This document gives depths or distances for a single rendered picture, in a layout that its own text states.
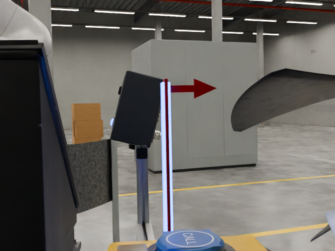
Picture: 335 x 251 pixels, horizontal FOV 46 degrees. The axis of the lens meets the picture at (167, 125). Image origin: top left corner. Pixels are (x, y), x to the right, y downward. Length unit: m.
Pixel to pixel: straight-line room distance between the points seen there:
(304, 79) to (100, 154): 2.10
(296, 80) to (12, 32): 0.58
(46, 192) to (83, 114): 7.99
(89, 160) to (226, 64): 5.01
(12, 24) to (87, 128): 7.66
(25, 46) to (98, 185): 2.05
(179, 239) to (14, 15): 0.69
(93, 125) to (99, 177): 6.05
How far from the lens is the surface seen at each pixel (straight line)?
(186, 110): 6.75
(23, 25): 0.86
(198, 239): 0.24
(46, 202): 0.47
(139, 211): 1.03
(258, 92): 0.47
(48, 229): 0.49
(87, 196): 2.40
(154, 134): 1.08
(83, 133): 8.47
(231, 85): 7.11
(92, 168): 2.41
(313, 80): 0.45
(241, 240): 0.27
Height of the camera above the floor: 1.16
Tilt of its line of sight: 3 degrees down
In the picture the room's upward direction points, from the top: 1 degrees counter-clockwise
